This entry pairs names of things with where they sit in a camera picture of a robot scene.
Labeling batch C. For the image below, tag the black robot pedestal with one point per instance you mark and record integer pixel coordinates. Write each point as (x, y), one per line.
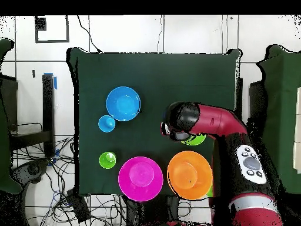
(150, 209)

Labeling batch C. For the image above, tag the light blue bowl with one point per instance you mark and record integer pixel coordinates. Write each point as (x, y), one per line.
(123, 103)

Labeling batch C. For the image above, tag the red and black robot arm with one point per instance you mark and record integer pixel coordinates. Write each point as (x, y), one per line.
(221, 120)

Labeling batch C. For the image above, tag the green covered side table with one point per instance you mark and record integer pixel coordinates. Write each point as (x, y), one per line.
(282, 106)
(4, 141)

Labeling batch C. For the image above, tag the large orange bowl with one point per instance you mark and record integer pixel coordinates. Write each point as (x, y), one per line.
(189, 175)

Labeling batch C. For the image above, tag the small green bowl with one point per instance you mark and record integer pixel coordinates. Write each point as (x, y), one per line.
(210, 191)

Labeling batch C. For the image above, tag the white boxes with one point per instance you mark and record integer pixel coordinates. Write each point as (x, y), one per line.
(298, 141)

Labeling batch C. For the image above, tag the large pink bowl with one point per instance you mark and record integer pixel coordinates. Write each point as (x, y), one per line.
(141, 179)

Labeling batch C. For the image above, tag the green cup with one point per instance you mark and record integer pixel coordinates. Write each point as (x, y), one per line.
(105, 161)

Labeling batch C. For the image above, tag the light blue cup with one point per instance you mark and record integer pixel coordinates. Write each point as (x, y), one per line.
(105, 124)

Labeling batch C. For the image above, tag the dark green tablecloth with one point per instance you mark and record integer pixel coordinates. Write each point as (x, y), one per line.
(150, 70)

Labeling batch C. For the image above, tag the black upright bar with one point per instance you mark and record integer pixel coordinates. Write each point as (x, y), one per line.
(239, 94)

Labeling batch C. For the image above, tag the black L-shaped frame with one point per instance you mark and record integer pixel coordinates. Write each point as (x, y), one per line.
(48, 106)

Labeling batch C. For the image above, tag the black power strip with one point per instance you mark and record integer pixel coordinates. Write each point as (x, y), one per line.
(78, 207)

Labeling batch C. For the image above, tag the large green bowl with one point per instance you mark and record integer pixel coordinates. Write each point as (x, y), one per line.
(196, 141)

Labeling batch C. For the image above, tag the black stand base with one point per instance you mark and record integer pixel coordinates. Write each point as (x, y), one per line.
(34, 169)

